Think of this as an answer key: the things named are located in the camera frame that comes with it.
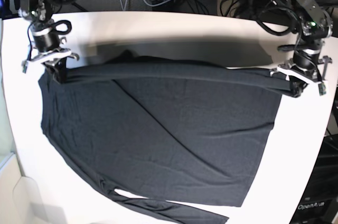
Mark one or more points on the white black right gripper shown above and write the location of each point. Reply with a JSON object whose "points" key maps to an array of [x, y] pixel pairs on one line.
{"points": [[47, 48]]}

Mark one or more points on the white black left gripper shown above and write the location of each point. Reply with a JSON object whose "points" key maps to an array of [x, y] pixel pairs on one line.
{"points": [[305, 65]]}

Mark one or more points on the black long sleeve shirt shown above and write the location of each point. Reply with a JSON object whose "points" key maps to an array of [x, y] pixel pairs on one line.
{"points": [[157, 136]]}

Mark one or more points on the black OpenArm case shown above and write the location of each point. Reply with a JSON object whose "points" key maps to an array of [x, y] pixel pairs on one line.
{"points": [[318, 203]]}

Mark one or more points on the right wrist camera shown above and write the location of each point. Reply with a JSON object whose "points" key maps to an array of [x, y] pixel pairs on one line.
{"points": [[321, 88]]}

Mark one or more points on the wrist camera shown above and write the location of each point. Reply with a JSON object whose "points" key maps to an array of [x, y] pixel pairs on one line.
{"points": [[24, 67], [321, 88]]}

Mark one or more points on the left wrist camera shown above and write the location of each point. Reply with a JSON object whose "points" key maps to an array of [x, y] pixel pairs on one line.
{"points": [[24, 67]]}

